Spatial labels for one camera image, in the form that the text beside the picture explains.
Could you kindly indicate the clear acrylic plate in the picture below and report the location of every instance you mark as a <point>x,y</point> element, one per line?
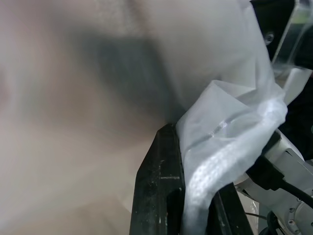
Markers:
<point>291,41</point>

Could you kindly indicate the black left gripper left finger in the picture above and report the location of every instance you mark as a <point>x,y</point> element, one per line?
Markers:
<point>156,186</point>

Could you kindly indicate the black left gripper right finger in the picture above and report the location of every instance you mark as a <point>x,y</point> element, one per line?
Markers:
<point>227,215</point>

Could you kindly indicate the black block with screw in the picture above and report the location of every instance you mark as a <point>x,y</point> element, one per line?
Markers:
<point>271,22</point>

